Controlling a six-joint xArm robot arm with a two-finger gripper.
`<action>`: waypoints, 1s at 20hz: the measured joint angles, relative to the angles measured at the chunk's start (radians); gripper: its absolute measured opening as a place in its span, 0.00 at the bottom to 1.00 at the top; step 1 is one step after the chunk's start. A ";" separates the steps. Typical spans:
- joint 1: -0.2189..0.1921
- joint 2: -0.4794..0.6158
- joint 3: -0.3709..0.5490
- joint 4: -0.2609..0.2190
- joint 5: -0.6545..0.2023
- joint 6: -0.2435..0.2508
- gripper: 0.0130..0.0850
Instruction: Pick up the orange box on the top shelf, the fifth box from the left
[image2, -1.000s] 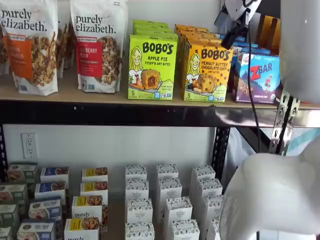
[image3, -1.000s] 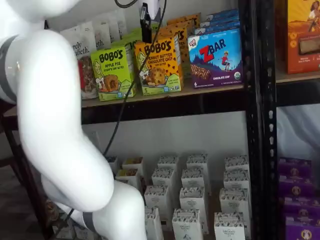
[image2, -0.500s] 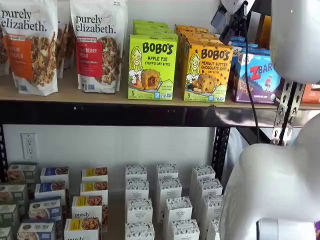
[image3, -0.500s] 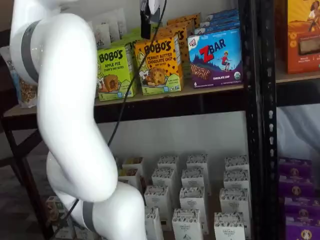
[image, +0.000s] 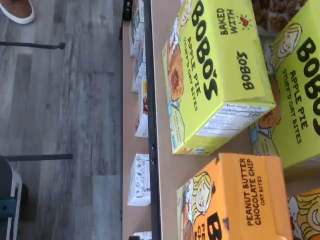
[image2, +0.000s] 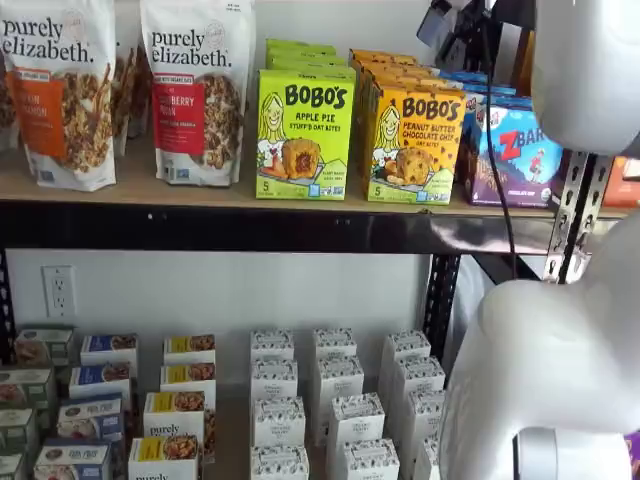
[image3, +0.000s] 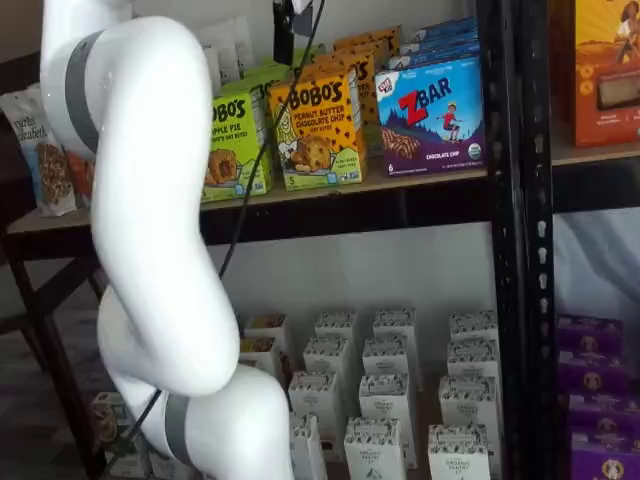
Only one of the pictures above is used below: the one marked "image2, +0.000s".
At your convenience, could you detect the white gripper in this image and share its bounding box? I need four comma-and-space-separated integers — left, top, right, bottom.
415, 0, 502, 72

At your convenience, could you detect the blue purple Zbar box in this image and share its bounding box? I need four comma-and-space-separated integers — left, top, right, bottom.
456, 95, 570, 209
461, 82, 519, 109
439, 69, 491, 88

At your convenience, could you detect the orange Bobo's peanut butter box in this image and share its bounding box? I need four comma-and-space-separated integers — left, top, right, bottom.
352, 58, 433, 77
348, 47, 418, 65
359, 71, 445, 166
367, 79, 467, 206

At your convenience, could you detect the large orange snack box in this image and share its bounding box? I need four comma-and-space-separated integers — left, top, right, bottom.
601, 155, 640, 209
514, 27, 536, 97

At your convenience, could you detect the green Bobo's apple pie box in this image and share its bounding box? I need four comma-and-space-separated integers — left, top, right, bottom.
264, 51, 348, 72
255, 68, 357, 201
264, 38, 338, 57

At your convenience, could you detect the wooden shelf board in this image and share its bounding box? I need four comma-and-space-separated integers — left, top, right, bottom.
598, 203, 632, 222
0, 133, 556, 219

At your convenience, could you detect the yellow label granola box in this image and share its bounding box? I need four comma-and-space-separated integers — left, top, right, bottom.
159, 361, 218, 397
143, 390, 217, 442
127, 435, 204, 480
162, 333, 218, 367

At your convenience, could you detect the blue label granola box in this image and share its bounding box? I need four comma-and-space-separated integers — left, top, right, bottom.
56, 393, 125, 442
79, 333, 139, 372
33, 438, 114, 480
68, 361, 133, 402

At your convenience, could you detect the green label granola box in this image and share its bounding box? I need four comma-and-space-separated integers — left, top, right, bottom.
0, 452, 27, 480
0, 367, 57, 412
0, 407, 40, 457
13, 324, 77, 369

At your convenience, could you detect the granola bag red label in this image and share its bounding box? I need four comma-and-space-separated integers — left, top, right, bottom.
139, 0, 258, 187

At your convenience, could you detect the white patterned carton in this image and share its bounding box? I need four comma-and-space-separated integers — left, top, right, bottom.
249, 358, 299, 402
316, 355, 365, 402
416, 433, 443, 480
343, 438, 401, 480
249, 328, 296, 362
326, 392, 386, 447
249, 444, 311, 480
313, 327, 358, 360
381, 329, 432, 362
406, 389, 447, 437
394, 355, 447, 397
251, 396, 307, 449

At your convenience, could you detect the white granola bag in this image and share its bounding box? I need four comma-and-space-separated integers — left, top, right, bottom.
112, 0, 152, 157

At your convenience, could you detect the granola bag orange label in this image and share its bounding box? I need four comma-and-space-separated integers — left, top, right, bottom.
0, 0, 118, 192

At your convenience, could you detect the white patterned boxes group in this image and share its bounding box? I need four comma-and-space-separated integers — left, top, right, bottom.
199, 349, 351, 480

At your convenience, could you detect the long black cable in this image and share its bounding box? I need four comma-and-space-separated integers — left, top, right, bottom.
485, 0, 519, 282

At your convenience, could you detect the white wall outlet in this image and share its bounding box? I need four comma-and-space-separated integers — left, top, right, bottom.
40, 264, 77, 322

